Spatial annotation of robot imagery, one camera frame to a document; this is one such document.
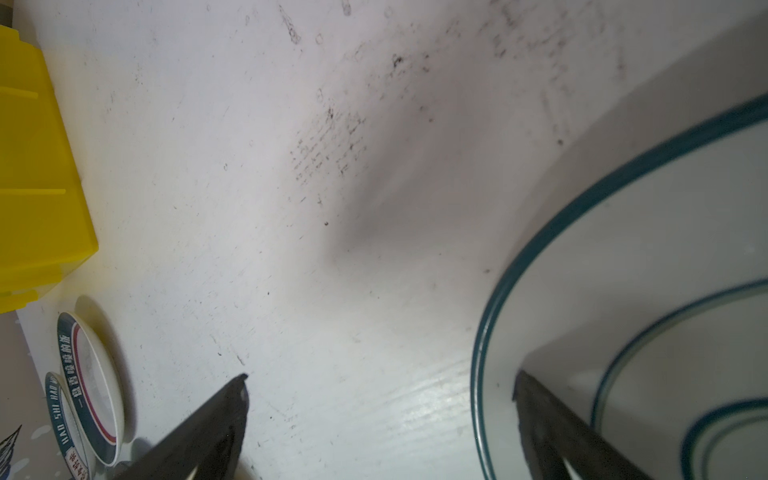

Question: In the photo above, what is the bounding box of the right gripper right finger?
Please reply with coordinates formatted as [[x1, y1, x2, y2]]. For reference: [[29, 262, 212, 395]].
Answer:
[[513, 370, 648, 479]]

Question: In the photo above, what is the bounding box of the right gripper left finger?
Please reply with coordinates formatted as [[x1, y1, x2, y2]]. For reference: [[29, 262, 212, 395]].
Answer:
[[116, 374, 249, 479]]

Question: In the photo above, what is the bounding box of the white plate thin dark rim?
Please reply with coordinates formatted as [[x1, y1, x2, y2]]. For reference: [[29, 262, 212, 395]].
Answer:
[[470, 96, 767, 479]]

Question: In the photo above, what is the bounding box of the yellow plastic bin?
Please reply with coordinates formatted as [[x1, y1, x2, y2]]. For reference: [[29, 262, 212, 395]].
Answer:
[[1, 27, 98, 313]]

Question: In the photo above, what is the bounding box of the medium green rimmed white plate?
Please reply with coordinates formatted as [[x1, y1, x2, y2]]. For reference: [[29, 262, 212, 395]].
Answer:
[[56, 312, 125, 467]]

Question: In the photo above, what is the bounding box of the dark lettered rim white plate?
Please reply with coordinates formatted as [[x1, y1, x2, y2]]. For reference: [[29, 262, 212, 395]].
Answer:
[[44, 372, 92, 480]]

